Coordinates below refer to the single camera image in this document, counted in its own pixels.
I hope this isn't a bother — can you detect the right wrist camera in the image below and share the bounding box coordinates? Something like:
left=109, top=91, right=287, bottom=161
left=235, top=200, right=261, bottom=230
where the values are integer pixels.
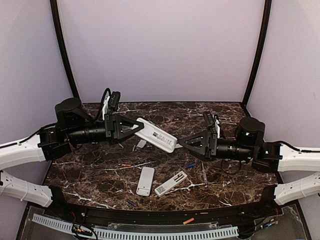
left=203, top=111, right=222, bottom=139

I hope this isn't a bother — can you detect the clear handled screwdriver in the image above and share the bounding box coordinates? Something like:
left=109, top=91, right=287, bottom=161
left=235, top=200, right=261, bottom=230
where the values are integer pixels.
left=201, top=161, right=208, bottom=184

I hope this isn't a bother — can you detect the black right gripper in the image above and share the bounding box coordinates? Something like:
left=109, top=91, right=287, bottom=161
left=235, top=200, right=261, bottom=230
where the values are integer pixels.
left=179, top=130, right=255, bottom=162

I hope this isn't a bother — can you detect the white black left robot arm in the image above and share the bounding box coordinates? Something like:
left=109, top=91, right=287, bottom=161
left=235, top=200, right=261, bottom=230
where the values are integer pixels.
left=0, top=97, right=144, bottom=218

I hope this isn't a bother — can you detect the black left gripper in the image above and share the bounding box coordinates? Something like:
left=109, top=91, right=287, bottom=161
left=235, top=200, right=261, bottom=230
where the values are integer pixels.
left=67, top=113, right=145, bottom=145

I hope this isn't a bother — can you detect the white slotted cable duct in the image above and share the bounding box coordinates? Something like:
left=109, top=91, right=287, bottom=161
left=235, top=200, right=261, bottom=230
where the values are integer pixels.
left=32, top=213, right=239, bottom=240

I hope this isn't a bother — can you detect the white battery cover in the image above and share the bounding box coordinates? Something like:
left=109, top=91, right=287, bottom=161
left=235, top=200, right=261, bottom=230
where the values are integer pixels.
left=136, top=139, right=147, bottom=149

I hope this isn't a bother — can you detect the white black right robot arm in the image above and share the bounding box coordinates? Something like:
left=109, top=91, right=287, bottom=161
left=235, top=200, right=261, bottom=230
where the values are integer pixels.
left=178, top=113, right=320, bottom=217

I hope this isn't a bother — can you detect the black front rail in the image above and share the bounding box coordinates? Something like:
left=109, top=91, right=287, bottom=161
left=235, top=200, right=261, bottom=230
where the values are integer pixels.
left=44, top=201, right=289, bottom=226

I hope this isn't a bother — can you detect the white remote control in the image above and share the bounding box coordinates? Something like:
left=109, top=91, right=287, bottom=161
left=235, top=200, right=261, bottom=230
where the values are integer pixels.
left=136, top=167, right=155, bottom=197
left=154, top=171, right=188, bottom=197
left=135, top=117, right=178, bottom=153

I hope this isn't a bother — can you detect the orange battery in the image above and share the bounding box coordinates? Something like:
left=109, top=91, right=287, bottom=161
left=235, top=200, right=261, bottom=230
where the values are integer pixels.
left=121, top=164, right=132, bottom=168
left=183, top=218, right=195, bottom=225

